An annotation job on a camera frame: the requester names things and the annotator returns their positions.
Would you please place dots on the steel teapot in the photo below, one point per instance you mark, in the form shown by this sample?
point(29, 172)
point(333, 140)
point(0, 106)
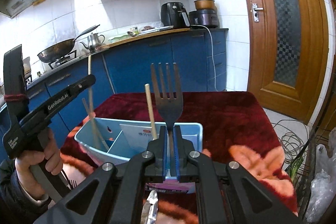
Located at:
point(94, 42)

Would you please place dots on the rice cooker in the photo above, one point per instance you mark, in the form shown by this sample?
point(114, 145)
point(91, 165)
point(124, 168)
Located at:
point(204, 17)

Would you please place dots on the blue base cabinets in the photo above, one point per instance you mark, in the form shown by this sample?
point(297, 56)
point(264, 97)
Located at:
point(126, 68)

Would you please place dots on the black wok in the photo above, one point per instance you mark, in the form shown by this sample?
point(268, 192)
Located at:
point(61, 49)

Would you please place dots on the brown pot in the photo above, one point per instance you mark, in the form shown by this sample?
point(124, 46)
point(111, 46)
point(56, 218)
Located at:
point(205, 4)

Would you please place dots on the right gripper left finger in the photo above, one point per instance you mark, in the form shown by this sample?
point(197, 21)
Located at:
point(111, 194)

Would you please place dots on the large steel fork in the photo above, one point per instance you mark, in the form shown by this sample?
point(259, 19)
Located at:
point(169, 108)

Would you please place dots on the wooden cutting board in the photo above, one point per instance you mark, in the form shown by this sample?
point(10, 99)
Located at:
point(144, 36)

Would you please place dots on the gas stove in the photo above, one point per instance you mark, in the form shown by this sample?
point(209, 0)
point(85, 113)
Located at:
point(38, 68)

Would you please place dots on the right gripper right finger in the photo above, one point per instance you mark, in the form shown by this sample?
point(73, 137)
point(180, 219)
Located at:
point(246, 190)

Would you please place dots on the wooden door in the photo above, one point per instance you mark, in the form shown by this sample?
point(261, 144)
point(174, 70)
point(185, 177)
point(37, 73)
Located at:
point(289, 44)

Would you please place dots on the red pink floral blanket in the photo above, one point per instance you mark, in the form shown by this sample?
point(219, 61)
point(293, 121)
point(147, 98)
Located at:
point(235, 128)

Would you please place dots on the white plastic chopstick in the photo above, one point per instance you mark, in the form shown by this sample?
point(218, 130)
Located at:
point(103, 144)

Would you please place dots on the black air fryer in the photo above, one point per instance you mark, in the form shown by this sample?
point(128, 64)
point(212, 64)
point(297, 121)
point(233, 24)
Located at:
point(174, 14)

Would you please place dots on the white plastic bag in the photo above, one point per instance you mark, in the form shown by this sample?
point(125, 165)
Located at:
point(321, 207)

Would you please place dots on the steel table knife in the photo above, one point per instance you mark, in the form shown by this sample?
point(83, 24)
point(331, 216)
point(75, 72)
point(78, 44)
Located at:
point(150, 209)

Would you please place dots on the white pot on stove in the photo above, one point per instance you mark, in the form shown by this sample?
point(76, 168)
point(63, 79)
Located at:
point(27, 67)

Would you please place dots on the bamboo chopstick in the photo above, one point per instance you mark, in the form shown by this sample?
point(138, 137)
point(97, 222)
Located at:
point(90, 98)
point(150, 110)

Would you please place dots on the black wire rack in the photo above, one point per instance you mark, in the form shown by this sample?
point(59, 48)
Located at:
point(300, 159)

